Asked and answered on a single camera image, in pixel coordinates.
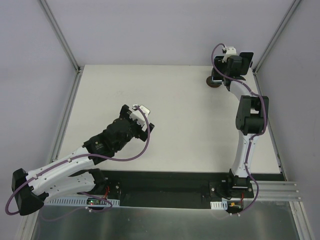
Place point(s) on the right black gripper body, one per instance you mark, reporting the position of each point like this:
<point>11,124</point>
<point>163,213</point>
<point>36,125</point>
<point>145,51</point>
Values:
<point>248,59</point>

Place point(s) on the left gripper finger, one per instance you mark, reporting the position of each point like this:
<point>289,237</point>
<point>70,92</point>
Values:
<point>125,112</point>
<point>145,134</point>

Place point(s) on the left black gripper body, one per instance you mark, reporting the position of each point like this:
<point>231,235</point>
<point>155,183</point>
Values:
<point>147,130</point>

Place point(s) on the purple case smartphone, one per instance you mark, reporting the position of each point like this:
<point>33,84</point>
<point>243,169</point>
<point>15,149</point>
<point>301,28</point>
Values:
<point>247,55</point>

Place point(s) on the brown base phone stand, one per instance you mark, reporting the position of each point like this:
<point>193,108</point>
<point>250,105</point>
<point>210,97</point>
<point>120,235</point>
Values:
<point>210,84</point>

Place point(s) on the blue case smartphone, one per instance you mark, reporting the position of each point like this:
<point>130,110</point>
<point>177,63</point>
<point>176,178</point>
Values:
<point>216,80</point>

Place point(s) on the black phone stand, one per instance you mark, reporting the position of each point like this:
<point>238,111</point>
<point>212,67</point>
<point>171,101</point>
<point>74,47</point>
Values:
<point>244,69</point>

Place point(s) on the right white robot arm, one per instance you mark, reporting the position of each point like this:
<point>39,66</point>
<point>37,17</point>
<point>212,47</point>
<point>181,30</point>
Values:
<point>251,121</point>

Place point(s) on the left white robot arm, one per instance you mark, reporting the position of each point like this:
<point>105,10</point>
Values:
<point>78,172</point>

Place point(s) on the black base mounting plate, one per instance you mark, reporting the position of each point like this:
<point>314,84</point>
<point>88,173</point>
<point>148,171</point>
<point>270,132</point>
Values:
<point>179,190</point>

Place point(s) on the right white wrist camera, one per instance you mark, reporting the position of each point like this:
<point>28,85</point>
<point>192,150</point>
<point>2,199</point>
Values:
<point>228,51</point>

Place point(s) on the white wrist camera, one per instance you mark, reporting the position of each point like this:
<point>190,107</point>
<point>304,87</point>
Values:
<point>139,113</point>
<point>228,51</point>

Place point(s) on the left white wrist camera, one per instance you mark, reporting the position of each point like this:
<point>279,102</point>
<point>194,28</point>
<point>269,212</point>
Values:
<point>139,113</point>

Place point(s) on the left aluminium frame post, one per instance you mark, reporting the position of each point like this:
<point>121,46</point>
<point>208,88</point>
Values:
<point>59,34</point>

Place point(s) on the aluminium frame post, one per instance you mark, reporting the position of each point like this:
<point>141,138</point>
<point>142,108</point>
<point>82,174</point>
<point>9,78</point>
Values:
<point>276,35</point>
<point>59,34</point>

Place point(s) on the right aluminium frame post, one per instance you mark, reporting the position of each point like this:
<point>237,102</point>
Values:
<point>276,35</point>

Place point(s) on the left white cable duct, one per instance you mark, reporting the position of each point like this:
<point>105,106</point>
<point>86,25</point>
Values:
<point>74,201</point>

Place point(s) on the white cable duct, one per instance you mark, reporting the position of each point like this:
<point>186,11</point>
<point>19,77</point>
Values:
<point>74,201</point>
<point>219,205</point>

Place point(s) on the right white cable duct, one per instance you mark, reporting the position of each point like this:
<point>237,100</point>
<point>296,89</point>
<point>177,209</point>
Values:
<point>219,205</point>

